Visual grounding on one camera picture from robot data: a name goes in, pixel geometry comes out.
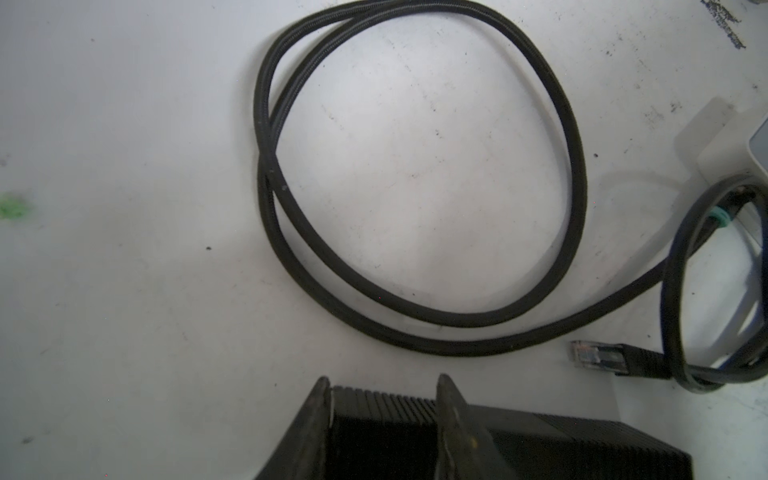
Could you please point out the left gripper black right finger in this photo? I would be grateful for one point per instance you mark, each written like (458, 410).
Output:
(465, 449)

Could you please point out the black ribbed power brick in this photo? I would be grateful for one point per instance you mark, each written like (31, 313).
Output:
(375, 435)

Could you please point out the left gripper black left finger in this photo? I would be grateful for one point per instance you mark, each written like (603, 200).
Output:
(302, 451)

